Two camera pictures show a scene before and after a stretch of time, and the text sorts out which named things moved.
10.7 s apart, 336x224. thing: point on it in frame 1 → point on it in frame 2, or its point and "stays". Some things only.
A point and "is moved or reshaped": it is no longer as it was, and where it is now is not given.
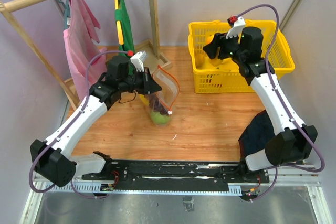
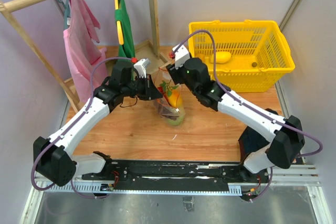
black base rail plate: x=176 y=176 stays
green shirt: x=122 y=14 stays
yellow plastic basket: x=224 y=75 stays
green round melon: x=159 y=118 → x=178 y=120
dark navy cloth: x=256 y=135 stays
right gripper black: x=218 y=41 → x=175 y=73
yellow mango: x=215 y=62 is moved or reshaped
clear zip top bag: x=160 y=102 is moved or reshaped
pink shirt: x=80 y=41 stays
